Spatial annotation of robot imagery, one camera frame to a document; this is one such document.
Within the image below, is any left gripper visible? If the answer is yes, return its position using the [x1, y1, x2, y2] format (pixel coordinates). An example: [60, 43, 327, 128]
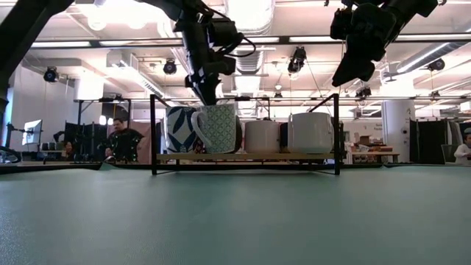
[175, 16, 236, 106]

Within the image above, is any white round column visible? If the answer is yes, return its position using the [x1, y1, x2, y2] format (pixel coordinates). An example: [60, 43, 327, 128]
[381, 99, 417, 163]

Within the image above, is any wooden workbench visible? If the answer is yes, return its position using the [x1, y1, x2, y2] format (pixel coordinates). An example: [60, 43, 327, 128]
[349, 149, 401, 163]

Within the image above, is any white mug olive inside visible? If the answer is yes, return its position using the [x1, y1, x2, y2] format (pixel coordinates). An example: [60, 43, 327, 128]
[244, 119, 281, 155]

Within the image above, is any silver ventilation duct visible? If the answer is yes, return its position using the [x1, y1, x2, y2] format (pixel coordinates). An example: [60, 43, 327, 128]
[226, 0, 276, 74]
[395, 40, 461, 74]

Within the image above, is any person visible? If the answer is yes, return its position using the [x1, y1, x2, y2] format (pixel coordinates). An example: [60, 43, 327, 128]
[60, 141, 74, 161]
[453, 132, 471, 165]
[105, 117, 145, 163]

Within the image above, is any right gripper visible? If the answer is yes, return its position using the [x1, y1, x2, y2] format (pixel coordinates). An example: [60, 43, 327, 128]
[332, 1, 398, 86]

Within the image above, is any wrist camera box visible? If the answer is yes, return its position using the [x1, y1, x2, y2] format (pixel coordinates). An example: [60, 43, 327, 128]
[208, 18, 244, 48]
[329, 6, 355, 40]

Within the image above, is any white mug pink inside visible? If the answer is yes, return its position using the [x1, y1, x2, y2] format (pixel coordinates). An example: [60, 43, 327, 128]
[287, 112, 335, 155]

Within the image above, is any long black light rail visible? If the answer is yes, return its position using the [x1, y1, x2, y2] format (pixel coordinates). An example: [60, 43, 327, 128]
[31, 33, 471, 49]

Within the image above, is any wooden shelf black metal frame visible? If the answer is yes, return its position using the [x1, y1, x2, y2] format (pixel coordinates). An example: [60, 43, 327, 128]
[149, 93, 341, 177]

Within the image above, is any cardboard box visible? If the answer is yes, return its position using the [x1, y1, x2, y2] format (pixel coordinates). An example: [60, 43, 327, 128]
[351, 134, 394, 152]

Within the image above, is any black partition curtain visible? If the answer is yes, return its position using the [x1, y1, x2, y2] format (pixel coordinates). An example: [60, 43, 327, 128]
[408, 117, 461, 165]

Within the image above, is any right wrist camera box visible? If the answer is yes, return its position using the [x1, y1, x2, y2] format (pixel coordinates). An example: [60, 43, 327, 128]
[329, 6, 355, 40]

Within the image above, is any white mug green leaf pattern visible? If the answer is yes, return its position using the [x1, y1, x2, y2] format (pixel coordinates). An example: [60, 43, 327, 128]
[190, 104, 238, 155]

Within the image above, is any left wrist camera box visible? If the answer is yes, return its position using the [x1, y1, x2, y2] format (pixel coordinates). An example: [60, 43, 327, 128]
[208, 18, 244, 48]

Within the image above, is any black metal rack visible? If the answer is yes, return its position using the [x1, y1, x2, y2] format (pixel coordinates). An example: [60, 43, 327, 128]
[73, 96, 132, 163]

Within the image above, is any white computer monitor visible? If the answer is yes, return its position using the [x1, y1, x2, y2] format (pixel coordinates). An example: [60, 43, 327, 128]
[21, 119, 43, 146]

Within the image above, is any green table mat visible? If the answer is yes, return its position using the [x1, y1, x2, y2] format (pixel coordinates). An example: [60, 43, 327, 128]
[0, 163, 471, 265]

